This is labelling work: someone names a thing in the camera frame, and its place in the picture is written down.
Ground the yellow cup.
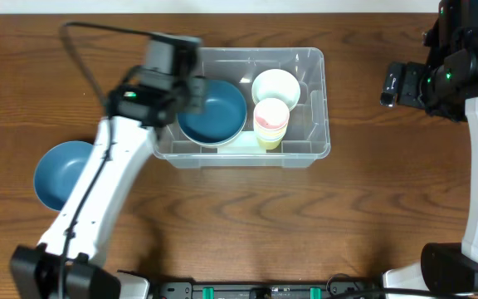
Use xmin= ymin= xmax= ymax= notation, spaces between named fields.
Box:
xmin=256 ymin=137 xmax=281 ymax=150
xmin=254 ymin=122 xmax=287 ymax=134

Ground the white small bowl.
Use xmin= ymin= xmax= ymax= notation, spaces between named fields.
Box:
xmin=251 ymin=69 xmax=301 ymax=110

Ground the clear plastic storage container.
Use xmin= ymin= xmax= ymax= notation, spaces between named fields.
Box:
xmin=154 ymin=47 xmax=331 ymax=169

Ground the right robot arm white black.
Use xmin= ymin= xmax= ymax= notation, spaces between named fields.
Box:
xmin=381 ymin=46 xmax=478 ymax=298

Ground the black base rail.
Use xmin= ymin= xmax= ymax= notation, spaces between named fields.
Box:
xmin=148 ymin=277 xmax=378 ymax=299

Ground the pink cup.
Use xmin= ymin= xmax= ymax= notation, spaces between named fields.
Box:
xmin=253 ymin=98 xmax=290 ymax=130

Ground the light blue cup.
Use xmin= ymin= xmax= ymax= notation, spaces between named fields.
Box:
xmin=255 ymin=131 xmax=285 ymax=140

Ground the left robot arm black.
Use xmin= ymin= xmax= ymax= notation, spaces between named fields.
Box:
xmin=10 ymin=66 xmax=207 ymax=298

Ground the cream white cup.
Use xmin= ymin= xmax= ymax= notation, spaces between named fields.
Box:
xmin=254 ymin=128 xmax=286 ymax=140

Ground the blue bowl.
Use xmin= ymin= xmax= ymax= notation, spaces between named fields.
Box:
xmin=33 ymin=140 xmax=93 ymax=211
xmin=176 ymin=79 xmax=248 ymax=146

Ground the cream bowl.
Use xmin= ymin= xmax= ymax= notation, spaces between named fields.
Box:
xmin=178 ymin=120 xmax=246 ymax=148

